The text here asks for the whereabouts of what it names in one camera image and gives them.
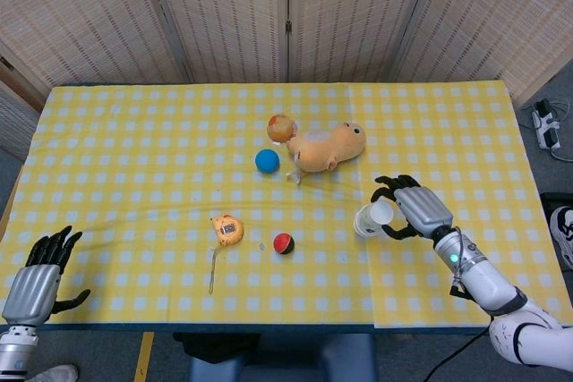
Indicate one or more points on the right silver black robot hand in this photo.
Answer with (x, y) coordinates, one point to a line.
(423, 209)

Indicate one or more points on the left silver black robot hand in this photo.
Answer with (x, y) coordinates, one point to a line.
(31, 288)

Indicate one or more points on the white cup with flower print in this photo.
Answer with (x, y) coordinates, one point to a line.
(381, 213)

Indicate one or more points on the plain white paper cup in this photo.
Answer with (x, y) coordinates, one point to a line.
(357, 222)

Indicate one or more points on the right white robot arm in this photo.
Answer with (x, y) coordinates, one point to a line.
(488, 283)

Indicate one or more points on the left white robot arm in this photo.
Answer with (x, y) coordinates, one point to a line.
(15, 348)

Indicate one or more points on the yellow checkered tablecloth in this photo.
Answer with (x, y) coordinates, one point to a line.
(470, 149)
(134, 176)

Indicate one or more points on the grey shoe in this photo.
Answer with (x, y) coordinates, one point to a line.
(56, 374)

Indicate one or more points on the tan plush animal toy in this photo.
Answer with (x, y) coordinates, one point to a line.
(327, 149)

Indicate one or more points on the yellow floor tape strip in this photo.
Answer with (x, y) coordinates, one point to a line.
(144, 355)

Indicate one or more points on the red and black ball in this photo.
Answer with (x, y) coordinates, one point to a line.
(284, 243)

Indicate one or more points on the black and white sneaker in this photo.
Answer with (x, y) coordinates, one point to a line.
(565, 234)

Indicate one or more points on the white power strip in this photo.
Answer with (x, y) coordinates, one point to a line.
(545, 124)

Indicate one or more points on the blue ball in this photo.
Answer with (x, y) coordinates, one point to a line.
(267, 161)

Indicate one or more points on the translucent orange ball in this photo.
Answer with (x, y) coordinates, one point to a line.
(279, 128)

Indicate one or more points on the woven folding screen panel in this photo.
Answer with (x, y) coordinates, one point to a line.
(89, 15)
(18, 104)
(506, 19)
(358, 15)
(224, 15)

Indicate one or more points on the metal screen hinge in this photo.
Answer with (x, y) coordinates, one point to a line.
(289, 26)

